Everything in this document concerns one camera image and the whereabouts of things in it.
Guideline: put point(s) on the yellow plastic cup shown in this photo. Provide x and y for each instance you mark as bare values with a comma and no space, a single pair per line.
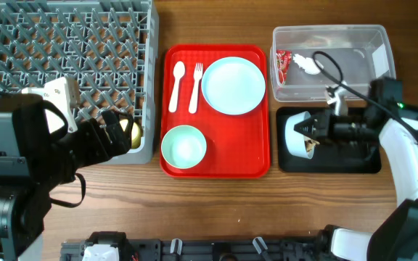
136,133

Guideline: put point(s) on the black plastic tray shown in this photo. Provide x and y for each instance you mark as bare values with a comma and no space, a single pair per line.
335,158

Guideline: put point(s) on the clear plastic bin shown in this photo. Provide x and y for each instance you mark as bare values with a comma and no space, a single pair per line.
363,53

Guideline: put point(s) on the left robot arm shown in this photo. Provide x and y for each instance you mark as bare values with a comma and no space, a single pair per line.
38,153

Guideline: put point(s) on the green plastic bowl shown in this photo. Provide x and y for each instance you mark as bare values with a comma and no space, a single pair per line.
183,147

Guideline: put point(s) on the large light blue plate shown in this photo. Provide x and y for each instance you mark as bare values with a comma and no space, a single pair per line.
233,86

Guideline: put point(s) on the red plastic tray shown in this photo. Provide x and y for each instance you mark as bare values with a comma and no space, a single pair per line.
238,146

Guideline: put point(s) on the white tissue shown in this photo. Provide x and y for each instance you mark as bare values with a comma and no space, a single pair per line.
307,64

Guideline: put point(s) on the grey dishwasher rack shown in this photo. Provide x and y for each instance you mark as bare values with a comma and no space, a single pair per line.
108,47

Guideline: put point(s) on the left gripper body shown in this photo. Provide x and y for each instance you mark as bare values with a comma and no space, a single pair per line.
85,146

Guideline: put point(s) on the light blue bowl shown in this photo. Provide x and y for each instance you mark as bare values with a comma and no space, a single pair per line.
295,142

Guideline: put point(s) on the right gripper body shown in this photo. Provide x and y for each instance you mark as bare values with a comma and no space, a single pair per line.
348,128

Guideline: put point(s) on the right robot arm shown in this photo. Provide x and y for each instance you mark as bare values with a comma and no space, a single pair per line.
393,125

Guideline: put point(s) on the red snack wrapper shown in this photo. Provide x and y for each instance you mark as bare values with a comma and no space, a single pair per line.
283,60

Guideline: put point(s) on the white plastic fork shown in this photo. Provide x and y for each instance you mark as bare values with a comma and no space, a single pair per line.
198,72

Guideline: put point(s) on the food scraps and rice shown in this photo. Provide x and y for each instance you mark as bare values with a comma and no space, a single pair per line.
310,144

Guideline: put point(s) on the white plastic spoon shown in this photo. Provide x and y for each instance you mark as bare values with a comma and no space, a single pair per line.
178,73

